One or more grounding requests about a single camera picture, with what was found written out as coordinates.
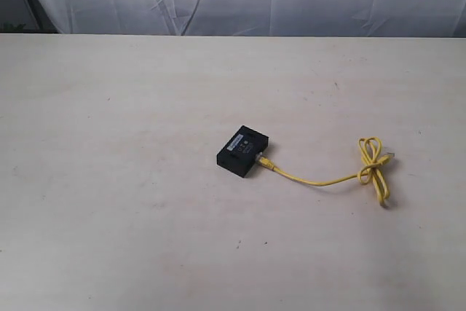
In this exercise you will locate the black network switch box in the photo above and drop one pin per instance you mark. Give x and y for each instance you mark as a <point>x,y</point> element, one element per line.
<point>240,153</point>

